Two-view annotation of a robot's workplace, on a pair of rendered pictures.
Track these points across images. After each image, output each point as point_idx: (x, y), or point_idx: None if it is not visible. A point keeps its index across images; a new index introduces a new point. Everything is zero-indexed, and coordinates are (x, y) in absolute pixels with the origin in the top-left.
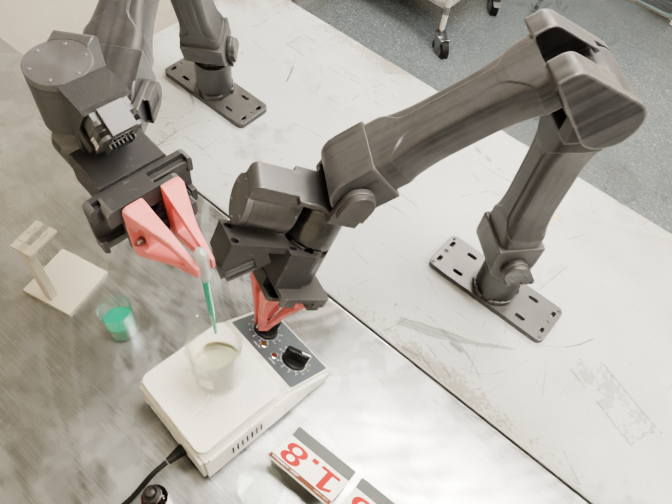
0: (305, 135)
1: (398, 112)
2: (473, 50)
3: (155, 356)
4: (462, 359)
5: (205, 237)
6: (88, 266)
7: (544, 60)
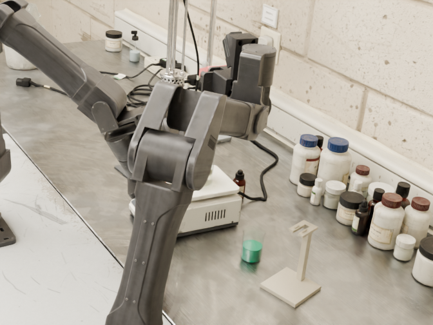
0: None
1: (78, 69)
2: None
3: (231, 242)
4: (40, 202)
5: (180, 293)
6: (274, 289)
7: None
